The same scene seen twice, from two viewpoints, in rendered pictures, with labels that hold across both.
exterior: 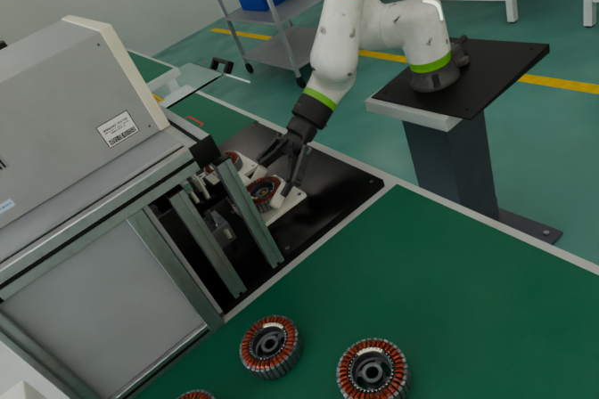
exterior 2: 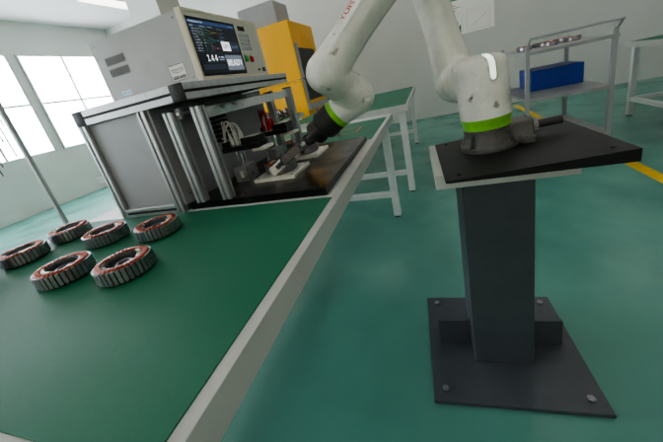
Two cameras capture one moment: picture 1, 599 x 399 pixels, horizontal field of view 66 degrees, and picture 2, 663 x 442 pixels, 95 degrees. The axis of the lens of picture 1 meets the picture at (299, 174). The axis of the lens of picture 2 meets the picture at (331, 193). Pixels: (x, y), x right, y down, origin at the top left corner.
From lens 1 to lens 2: 0.88 m
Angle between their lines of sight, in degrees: 41
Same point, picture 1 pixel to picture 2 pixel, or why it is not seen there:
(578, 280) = (229, 321)
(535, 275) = (234, 294)
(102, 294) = (128, 150)
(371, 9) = (446, 58)
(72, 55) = (160, 20)
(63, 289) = (112, 136)
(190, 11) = not seen: hidden behind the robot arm
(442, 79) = (479, 144)
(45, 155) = (145, 73)
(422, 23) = (465, 76)
